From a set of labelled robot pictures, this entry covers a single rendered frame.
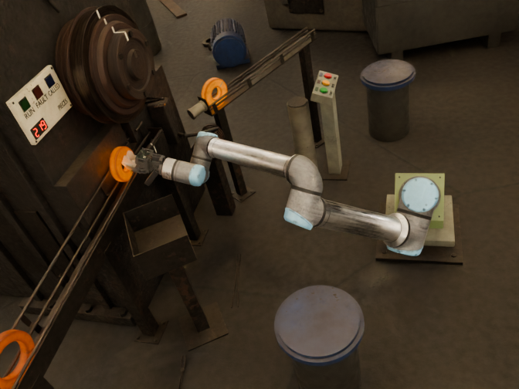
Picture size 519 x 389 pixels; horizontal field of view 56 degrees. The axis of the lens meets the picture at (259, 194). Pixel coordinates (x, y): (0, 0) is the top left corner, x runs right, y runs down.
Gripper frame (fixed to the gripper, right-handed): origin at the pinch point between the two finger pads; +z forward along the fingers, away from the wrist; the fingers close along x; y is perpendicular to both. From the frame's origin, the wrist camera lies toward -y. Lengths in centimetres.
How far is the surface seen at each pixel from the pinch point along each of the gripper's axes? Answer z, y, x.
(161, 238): -29.9, -8.8, 28.6
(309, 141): -73, -30, -80
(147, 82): -4.7, 27.4, -22.3
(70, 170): 11.6, 7.4, 19.3
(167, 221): -28.8, -8.4, 19.4
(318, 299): -95, -8, 38
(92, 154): 8.0, 7.8, 8.4
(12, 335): -3, -3, 84
